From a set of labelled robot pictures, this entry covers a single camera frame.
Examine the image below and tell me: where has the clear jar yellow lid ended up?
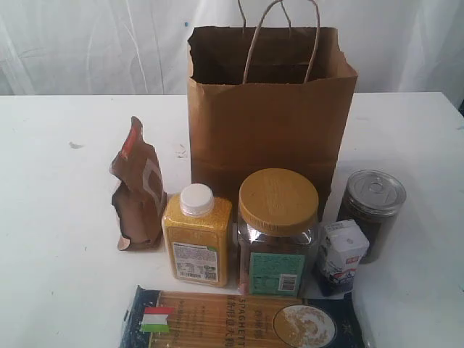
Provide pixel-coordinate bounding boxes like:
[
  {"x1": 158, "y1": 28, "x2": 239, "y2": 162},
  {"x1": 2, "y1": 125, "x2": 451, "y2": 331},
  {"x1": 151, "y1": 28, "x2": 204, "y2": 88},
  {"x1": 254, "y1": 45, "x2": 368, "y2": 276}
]
[{"x1": 237, "y1": 168, "x2": 319, "y2": 297}]

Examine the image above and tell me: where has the brown paper bag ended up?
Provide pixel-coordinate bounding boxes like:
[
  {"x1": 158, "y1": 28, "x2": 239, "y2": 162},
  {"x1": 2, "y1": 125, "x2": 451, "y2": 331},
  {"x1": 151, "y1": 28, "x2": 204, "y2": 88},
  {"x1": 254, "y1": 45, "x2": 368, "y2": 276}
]
[{"x1": 188, "y1": 25, "x2": 357, "y2": 211}]

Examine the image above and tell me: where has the brown crumpled snack pouch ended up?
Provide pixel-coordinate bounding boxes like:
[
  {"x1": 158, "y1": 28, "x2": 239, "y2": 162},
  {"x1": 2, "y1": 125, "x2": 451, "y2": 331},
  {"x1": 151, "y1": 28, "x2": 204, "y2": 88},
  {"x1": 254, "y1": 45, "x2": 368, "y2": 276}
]
[{"x1": 109, "y1": 116, "x2": 167, "y2": 251}]

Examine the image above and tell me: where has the spaghetti packet dark blue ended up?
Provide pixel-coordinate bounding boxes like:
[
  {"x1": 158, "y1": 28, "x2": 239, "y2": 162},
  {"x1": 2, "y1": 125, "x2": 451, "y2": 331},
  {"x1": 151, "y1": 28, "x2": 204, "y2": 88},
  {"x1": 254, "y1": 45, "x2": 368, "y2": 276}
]
[{"x1": 120, "y1": 287, "x2": 367, "y2": 347}]

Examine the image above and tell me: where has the dark canister silver pull-tab lid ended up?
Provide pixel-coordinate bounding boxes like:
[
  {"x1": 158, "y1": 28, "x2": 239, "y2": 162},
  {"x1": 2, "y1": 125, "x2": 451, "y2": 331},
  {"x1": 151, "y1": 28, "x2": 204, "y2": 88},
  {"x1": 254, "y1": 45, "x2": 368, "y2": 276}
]
[{"x1": 337, "y1": 170, "x2": 407, "y2": 264}]

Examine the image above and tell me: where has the yellow millet bottle white cap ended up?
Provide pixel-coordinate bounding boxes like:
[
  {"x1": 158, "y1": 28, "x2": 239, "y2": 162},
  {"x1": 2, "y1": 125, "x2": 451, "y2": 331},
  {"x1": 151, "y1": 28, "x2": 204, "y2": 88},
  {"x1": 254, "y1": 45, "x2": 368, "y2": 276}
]
[{"x1": 162, "y1": 183, "x2": 233, "y2": 287}]

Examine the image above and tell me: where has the small white blue milk carton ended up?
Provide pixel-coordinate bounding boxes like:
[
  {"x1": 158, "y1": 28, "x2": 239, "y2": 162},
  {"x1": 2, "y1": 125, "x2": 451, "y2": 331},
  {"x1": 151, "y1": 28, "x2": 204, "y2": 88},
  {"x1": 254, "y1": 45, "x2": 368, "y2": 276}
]
[{"x1": 314, "y1": 219, "x2": 370, "y2": 297}]

